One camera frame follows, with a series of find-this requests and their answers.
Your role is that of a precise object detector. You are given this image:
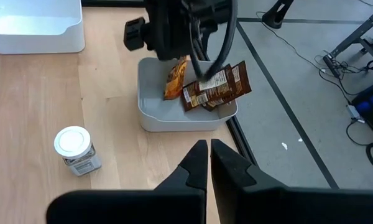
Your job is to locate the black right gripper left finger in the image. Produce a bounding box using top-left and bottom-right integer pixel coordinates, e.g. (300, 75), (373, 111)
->
(45, 139), (209, 224)

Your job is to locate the black power strip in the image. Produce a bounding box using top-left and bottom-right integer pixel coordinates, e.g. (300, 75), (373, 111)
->
(322, 53), (342, 78)

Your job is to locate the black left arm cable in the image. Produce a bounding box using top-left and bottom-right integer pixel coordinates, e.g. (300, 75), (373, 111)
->
(188, 0), (239, 81)

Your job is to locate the black tripod base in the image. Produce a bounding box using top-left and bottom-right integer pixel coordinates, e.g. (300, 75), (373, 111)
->
(260, 0), (295, 30)

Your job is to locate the grey metal stand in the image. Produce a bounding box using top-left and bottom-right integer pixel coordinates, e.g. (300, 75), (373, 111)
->
(328, 3), (373, 70)

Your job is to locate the white-lidded glass spice jar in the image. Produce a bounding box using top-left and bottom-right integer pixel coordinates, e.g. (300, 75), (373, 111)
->
(53, 125), (103, 177)

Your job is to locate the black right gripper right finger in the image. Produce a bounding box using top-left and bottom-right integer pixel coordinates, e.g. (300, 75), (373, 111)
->
(210, 138), (373, 224)

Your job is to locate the white plastic storage bin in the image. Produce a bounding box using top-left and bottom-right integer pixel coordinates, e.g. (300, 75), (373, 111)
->
(137, 57), (239, 133)
(0, 0), (86, 55)

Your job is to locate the grey power adapter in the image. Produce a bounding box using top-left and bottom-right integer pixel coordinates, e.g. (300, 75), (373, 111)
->
(344, 104), (361, 121)

